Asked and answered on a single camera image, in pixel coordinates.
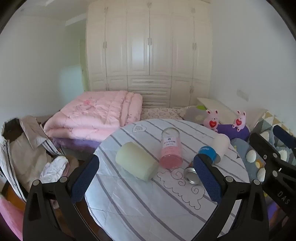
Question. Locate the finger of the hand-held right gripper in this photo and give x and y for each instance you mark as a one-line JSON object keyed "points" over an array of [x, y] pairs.
{"points": [[261, 144], [285, 136]]}

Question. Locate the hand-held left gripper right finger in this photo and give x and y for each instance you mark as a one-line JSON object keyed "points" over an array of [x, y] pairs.
{"points": [[208, 180]]}

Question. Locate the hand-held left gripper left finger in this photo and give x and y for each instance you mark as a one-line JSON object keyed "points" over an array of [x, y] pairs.
{"points": [[84, 179]]}

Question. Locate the pale green cup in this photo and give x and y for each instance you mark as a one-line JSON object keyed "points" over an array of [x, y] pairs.
{"points": [[136, 160]]}

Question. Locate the white cup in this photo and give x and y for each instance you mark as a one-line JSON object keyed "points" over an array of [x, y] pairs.
{"points": [[221, 143]]}

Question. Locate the egg print blue blanket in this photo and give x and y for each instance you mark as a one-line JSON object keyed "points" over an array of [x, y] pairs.
{"points": [[242, 148]]}

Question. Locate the geometric patterned cushion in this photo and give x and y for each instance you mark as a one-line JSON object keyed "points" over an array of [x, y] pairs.
{"points": [[268, 121]]}

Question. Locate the purple pillow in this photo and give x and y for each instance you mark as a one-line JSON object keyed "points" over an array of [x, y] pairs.
{"points": [[235, 132]]}

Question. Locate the blue labelled metal can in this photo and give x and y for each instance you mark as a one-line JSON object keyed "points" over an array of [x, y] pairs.
{"points": [[208, 151]]}

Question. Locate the white crumpled cloth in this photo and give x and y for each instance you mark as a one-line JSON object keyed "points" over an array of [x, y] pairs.
{"points": [[56, 168]]}

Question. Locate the pink plush rabbit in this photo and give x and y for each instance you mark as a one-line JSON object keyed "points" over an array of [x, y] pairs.
{"points": [[211, 120], [239, 120]]}

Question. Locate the purple bed sheet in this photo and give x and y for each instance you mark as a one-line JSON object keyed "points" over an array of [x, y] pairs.
{"points": [[74, 143]]}

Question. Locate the white pillow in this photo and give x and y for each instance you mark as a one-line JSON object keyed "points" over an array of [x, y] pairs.
{"points": [[231, 107]]}

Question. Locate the pink glass bottle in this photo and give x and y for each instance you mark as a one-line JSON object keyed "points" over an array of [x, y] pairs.
{"points": [[170, 150]]}

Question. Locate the striped white tablecloth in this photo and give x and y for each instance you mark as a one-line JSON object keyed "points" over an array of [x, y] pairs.
{"points": [[138, 204]]}

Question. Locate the pink folded quilt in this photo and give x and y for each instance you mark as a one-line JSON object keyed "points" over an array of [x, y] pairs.
{"points": [[97, 115]]}

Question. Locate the grey patterned pillow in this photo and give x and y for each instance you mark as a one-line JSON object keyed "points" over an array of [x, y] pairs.
{"points": [[194, 114]]}

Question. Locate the beige jacket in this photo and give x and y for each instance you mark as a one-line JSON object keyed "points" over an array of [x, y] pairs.
{"points": [[20, 148]]}

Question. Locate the heart print pillow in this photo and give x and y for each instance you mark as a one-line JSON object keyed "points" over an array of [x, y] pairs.
{"points": [[159, 113]]}

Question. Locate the pink cloth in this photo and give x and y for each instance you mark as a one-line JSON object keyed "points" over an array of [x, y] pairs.
{"points": [[9, 220]]}

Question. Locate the pale green door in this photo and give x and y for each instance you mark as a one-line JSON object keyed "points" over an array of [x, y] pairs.
{"points": [[83, 64]]}

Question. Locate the white wardrobe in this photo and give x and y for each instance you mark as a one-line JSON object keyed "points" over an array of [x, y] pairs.
{"points": [[148, 53]]}

